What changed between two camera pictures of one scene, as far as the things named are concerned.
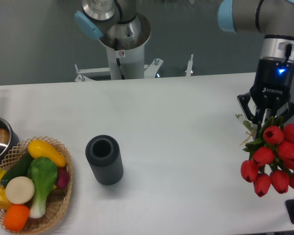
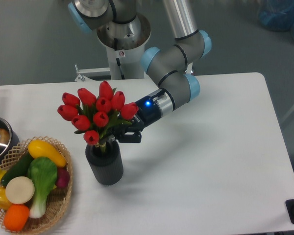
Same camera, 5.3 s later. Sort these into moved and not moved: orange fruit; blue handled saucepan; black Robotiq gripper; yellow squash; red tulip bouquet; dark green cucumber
Moved: black Robotiq gripper; red tulip bouquet
Not moved: yellow squash; dark green cucumber; orange fruit; blue handled saucepan
